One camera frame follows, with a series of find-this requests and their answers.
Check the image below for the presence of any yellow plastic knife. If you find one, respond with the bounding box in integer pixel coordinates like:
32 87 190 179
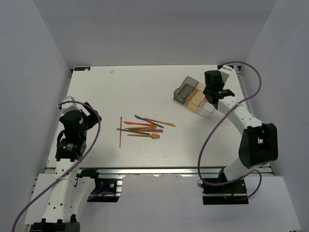
143 118 176 127

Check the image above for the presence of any yellow plastic fork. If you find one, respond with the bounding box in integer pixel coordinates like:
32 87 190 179
125 125 157 130
128 133 160 139

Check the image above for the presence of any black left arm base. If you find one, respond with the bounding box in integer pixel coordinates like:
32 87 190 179
77 169 119 203

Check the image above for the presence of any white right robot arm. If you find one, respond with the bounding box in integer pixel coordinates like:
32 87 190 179
203 70 278 193

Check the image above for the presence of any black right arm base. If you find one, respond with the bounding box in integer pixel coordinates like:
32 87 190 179
197 180 249 205

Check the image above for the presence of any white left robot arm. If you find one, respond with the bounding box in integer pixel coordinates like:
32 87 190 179
30 98 102 232

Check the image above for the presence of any clear plastic container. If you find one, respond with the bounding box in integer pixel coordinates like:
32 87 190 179
197 98 215 118

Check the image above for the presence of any amber plastic container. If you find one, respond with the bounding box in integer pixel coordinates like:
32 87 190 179
185 82 207 113

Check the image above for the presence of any smoky grey plastic container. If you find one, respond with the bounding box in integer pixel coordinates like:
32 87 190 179
173 76 198 104

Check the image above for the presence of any orange chopstick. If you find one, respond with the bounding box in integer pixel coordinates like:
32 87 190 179
128 129 163 133
119 116 123 148

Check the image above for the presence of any orange plastic knife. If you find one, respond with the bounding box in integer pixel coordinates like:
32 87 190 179
123 121 155 126

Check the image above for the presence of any blue corner label sticker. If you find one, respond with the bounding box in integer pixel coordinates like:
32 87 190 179
74 67 91 72

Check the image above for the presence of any blue chopstick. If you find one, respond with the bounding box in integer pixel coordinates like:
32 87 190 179
116 128 150 135

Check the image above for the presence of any blue plastic knife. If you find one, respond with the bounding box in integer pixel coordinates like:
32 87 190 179
134 115 161 127

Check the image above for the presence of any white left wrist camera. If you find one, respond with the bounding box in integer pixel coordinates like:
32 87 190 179
57 96 81 115

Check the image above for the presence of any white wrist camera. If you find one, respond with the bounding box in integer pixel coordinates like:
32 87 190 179
217 64 234 84
57 96 81 115

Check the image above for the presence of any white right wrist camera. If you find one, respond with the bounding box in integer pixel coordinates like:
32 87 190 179
217 64 234 84

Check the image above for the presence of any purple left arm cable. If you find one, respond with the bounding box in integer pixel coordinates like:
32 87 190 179
11 101 102 232

